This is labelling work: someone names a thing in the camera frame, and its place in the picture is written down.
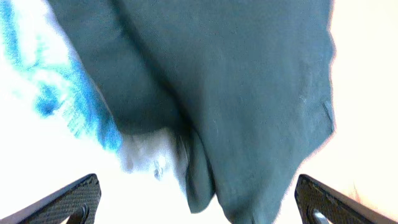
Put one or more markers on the black shorts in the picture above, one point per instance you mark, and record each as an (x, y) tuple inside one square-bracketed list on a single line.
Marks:
[(246, 83)]

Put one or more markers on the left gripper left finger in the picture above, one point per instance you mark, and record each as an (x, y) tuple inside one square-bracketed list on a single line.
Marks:
[(74, 203)]

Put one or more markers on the blue folded denim jeans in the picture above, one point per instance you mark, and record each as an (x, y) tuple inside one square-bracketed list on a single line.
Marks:
[(40, 67)]

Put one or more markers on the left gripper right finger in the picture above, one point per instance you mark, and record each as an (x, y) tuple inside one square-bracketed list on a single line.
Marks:
[(319, 203)]

